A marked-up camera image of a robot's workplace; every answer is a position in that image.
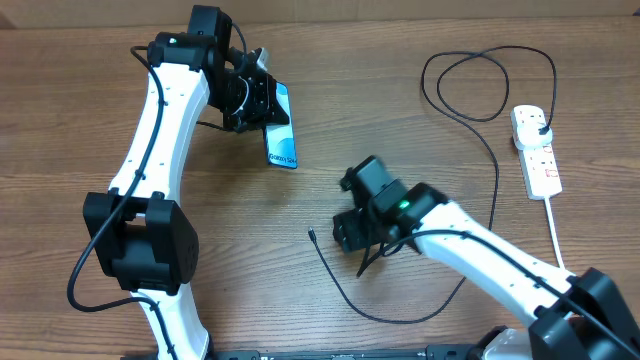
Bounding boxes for blue Samsung Galaxy smartphone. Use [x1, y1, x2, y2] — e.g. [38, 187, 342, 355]
[264, 82, 298, 169]

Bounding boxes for black USB charging cable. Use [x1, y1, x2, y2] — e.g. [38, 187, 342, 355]
[307, 45, 558, 325]

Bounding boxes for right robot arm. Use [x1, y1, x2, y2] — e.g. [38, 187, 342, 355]
[333, 156, 639, 360]

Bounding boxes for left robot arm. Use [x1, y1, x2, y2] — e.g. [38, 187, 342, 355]
[83, 5, 298, 359]

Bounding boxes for white charger plug adapter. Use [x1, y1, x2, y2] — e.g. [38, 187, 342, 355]
[513, 123, 553, 151]

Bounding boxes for white power strip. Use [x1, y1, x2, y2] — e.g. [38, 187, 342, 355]
[510, 105, 562, 200]

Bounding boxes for white power strip cord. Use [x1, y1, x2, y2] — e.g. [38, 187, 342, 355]
[543, 196, 567, 271]

